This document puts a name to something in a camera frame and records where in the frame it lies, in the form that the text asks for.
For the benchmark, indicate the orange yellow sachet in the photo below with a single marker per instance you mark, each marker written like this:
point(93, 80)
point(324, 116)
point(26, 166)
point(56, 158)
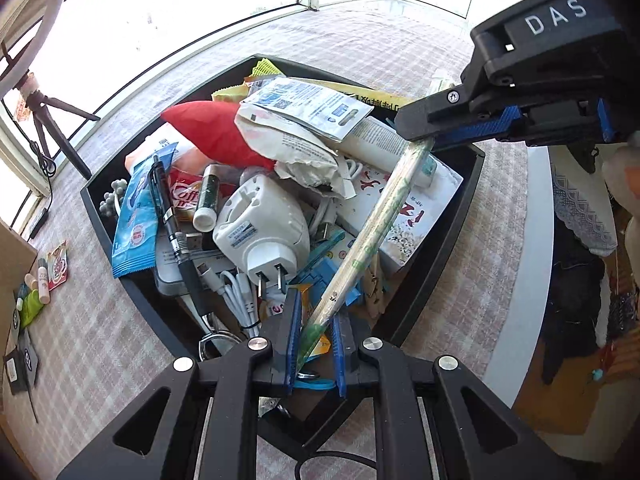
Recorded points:
point(322, 347)

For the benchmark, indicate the white plug-in device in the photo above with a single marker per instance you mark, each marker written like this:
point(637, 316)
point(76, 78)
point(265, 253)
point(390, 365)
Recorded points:
point(260, 225)

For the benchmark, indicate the crumpled white paper bag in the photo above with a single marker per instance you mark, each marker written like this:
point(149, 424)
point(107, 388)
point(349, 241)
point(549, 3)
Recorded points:
point(290, 147)

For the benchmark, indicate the white lace cloth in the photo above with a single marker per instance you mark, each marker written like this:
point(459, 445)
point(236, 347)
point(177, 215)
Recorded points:
point(585, 210)

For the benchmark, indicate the grey sachet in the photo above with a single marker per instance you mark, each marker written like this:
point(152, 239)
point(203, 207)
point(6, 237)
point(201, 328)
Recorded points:
point(29, 360)

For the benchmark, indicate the light wooden panel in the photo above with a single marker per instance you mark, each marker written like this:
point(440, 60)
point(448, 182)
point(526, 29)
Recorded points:
point(12, 260)

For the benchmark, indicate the black container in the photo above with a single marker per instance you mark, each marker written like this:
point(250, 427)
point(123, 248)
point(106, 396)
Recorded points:
point(435, 260)

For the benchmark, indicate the orange white tissue pack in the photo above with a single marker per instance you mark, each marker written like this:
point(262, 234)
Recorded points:
point(150, 147)

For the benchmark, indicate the black sachet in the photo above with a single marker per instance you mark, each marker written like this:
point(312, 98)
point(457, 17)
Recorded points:
point(16, 317)

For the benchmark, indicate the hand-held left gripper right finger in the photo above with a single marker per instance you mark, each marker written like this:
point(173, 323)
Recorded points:
point(341, 355)

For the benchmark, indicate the red white sachet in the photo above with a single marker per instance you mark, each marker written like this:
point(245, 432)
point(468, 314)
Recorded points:
point(57, 265)

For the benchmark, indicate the blue wet wipe packet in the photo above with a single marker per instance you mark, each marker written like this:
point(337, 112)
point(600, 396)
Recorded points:
point(135, 225)

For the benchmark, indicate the dark cloth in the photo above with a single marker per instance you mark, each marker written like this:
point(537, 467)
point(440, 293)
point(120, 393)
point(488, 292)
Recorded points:
point(575, 300)

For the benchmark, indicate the small white cosmetic bottle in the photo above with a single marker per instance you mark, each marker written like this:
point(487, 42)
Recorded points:
point(44, 280)

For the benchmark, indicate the dark green stick white cap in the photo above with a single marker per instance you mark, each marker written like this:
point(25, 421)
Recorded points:
point(207, 200)

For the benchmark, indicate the white red printed box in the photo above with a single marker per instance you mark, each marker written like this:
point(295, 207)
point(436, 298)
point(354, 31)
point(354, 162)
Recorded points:
point(420, 210)

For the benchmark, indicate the black pen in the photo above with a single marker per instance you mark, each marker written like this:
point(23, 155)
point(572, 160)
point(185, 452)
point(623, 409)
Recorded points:
point(172, 220)

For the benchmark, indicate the red pouch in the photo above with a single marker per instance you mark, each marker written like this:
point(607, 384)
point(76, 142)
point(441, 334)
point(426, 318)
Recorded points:
point(210, 130)

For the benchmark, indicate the green cream tube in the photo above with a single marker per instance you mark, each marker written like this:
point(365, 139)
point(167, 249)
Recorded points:
point(30, 307)

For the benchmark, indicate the metal carabiner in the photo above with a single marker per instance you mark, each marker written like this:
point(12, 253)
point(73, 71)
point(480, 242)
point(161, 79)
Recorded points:
point(205, 345)

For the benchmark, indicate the person's right hand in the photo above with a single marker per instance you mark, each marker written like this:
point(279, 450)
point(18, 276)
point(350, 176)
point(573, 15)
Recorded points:
point(622, 175)

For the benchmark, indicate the black cards with labels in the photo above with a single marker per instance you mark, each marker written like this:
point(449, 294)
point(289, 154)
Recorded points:
point(12, 372)

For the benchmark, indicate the yellow mesh item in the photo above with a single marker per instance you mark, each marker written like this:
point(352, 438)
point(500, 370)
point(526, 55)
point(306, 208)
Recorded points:
point(262, 67)

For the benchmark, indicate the white grey box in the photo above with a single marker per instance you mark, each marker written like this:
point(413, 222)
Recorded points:
point(167, 270)

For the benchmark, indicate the yellow packet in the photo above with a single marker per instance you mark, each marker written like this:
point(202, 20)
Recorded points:
point(370, 100)

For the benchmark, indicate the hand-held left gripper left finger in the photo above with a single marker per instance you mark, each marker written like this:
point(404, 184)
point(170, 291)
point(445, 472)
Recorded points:
point(292, 335)

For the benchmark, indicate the red coffee sachet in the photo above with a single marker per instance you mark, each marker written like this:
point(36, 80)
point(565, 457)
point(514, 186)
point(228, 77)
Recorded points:
point(185, 195)

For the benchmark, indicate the grey bead cluster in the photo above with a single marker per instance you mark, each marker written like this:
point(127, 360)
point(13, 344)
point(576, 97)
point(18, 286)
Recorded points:
point(112, 200)

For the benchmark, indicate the white printed tube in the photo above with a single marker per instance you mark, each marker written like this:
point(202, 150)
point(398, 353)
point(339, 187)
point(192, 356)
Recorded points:
point(375, 140)

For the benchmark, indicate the small teal bottle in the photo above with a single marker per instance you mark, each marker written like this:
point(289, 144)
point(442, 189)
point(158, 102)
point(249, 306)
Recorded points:
point(21, 295)

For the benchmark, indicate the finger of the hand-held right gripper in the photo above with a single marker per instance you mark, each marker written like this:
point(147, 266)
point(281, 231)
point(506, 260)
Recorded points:
point(435, 110)
point(480, 127)

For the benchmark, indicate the white blue printed packet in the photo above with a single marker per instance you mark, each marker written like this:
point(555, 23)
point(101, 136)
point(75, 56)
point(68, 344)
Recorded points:
point(310, 105)

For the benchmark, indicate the black power strip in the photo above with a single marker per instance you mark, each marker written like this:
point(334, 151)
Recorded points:
point(39, 221)

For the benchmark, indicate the black tripod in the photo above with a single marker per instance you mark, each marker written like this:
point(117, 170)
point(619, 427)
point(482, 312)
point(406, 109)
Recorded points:
point(60, 130)

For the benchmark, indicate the blue plastic clip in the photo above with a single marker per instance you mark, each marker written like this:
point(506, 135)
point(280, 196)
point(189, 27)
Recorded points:
point(325, 270)

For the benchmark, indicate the wooden chopsticks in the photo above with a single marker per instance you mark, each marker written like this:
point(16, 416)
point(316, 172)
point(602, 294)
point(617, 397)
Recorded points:
point(370, 240)

